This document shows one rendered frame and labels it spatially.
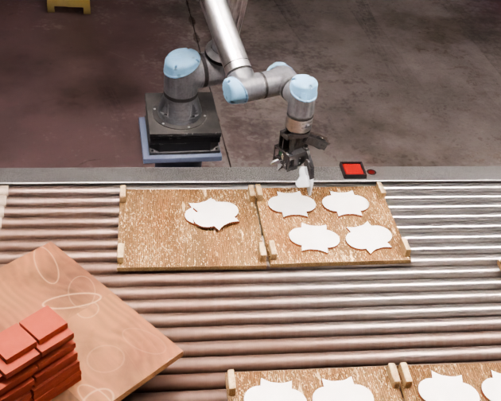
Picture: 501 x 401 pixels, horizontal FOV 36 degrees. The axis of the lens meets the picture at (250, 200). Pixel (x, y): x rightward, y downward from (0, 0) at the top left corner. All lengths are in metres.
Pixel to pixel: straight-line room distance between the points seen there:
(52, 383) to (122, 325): 0.25
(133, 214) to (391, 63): 3.38
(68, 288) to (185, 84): 0.92
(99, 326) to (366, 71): 3.70
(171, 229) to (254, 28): 3.53
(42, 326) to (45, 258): 0.42
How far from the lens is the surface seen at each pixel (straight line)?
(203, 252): 2.15
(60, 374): 1.66
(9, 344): 1.58
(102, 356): 1.76
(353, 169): 2.56
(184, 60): 2.55
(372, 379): 1.91
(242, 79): 2.12
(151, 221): 2.25
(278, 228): 2.26
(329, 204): 2.37
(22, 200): 2.39
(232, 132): 4.39
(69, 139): 4.31
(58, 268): 1.96
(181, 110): 2.60
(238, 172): 2.50
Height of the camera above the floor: 2.37
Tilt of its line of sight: 38 degrees down
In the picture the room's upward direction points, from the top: 6 degrees clockwise
